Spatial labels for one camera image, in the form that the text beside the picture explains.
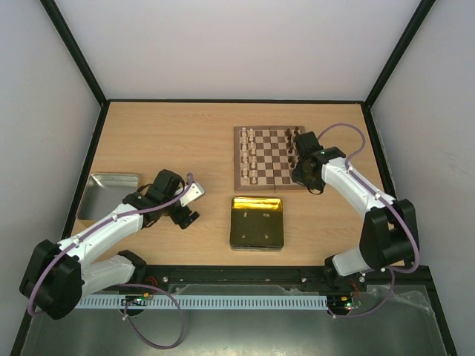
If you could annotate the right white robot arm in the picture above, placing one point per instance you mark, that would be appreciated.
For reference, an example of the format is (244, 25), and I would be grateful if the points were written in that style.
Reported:
(388, 235)

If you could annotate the dark chess pieces on board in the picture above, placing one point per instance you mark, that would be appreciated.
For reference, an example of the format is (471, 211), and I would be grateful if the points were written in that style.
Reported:
(292, 154)

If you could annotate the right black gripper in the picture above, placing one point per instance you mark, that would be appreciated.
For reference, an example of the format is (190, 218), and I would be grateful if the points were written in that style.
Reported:
(302, 177)

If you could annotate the wooden chess board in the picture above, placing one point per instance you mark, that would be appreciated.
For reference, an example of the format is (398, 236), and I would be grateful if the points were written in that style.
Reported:
(274, 173)

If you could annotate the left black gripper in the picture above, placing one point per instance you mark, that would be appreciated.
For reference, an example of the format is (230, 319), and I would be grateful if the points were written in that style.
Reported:
(178, 219)

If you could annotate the silver metal tray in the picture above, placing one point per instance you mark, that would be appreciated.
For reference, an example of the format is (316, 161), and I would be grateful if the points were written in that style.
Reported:
(103, 193)

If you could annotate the gold metal tin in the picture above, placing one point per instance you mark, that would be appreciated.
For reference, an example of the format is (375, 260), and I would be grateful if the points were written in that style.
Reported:
(257, 224)

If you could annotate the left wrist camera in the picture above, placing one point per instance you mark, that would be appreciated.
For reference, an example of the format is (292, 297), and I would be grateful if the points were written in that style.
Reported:
(193, 192)

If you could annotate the metal base plate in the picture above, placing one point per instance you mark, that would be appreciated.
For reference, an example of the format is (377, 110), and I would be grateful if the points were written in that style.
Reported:
(389, 322)

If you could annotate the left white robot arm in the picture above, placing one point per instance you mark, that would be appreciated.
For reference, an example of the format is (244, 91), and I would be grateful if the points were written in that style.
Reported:
(59, 275)

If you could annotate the white slotted cable duct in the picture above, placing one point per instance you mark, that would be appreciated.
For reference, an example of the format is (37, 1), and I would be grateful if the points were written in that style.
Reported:
(203, 302)

